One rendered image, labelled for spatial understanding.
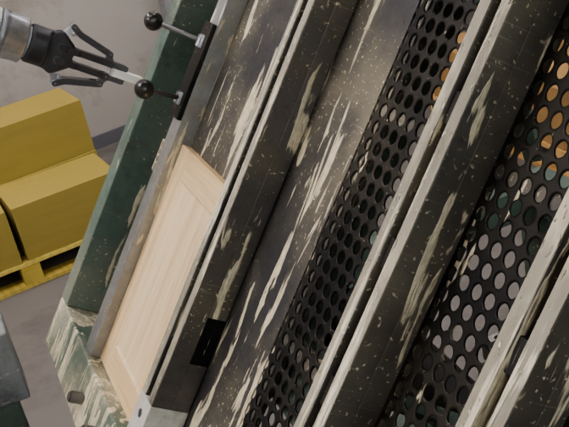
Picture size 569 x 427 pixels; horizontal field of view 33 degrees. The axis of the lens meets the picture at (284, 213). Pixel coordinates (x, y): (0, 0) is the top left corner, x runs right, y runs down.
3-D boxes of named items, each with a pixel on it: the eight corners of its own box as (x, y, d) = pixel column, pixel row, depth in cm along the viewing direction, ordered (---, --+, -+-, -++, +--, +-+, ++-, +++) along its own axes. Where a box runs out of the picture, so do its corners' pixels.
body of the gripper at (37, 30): (30, 16, 184) (76, 33, 188) (15, 58, 185) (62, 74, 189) (35, 23, 177) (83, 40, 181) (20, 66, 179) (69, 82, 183)
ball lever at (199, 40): (205, 52, 192) (143, 26, 192) (212, 34, 191) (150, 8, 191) (201, 52, 188) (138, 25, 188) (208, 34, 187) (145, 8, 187)
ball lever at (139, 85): (174, 103, 194) (127, 92, 183) (180, 86, 193) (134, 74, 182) (186, 111, 192) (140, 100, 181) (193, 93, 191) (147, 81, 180)
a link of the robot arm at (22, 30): (-14, 49, 183) (16, 59, 186) (-9, 58, 175) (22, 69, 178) (1, 3, 182) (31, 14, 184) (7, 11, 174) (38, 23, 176)
